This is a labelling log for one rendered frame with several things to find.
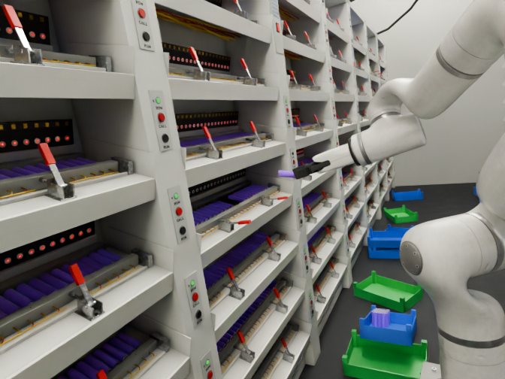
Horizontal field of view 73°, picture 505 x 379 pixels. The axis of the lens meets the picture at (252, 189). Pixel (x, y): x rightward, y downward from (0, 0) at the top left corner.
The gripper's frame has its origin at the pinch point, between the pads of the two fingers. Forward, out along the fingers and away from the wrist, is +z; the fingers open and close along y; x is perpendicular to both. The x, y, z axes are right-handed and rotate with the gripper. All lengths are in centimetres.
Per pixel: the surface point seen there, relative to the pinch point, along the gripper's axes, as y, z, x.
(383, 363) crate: -39, 13, 88
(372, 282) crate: -108, 27, 83
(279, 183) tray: -30.2, 22.3, 2.8
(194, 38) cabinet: -11, 23, -54
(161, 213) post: 39.6, 16.1, -3.9
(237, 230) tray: 12.4, 19.3, 8.6
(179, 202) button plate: 34.2, 15.6, -4.6
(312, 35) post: -100, 6, -61
